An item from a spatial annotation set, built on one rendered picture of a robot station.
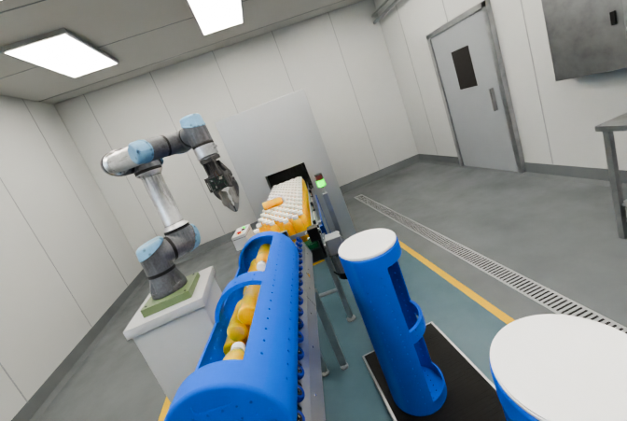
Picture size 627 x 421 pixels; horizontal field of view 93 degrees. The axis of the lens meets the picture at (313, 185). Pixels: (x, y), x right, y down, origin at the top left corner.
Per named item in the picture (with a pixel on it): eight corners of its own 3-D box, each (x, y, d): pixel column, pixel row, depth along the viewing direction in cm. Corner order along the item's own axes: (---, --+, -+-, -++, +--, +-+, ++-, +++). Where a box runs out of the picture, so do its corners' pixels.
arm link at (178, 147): (153, 140, 107) (166, 130, 100) (182, 133, 115) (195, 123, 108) (163, 161, 108) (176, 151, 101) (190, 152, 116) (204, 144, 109)
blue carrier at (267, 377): (191, 508, 66) (135, 409, 60) (253, 290, 152) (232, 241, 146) (313, 471, 65) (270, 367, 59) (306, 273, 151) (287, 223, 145)
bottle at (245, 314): (247, 302, 94) (256, 273, 112) (231, 316, 94) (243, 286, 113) (263, 316, 95) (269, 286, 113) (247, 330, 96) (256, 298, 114)
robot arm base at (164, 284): (148, 304, 123) (138, 283, 122) (156, 289, 138) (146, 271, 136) (185, 287, 127) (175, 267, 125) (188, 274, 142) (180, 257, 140)
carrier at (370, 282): (403, 426, 143) (458, 404, 143) (343, 270, 125) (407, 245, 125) (384, 377, 171) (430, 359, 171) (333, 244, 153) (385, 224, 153)
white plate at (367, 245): (343, 266, 125) (344, 269, 125) (405, 243, 125) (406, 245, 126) (333, 242, 152) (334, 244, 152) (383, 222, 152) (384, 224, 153)
